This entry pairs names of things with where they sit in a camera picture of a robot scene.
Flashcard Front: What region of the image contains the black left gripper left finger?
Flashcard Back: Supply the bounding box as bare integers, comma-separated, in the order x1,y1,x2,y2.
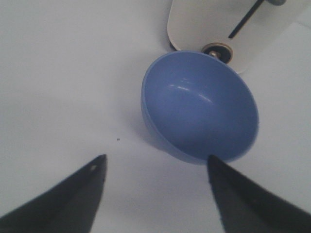
0,154,107,233

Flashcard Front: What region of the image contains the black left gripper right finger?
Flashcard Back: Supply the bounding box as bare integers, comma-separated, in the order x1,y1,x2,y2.
207,155,311,233

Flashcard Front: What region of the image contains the blue plastic bowl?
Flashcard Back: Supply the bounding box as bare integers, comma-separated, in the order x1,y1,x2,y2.
140,50,259,164

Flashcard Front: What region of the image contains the cream two-slot toaster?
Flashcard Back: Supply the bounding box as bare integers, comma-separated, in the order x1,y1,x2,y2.
167,0,311,73

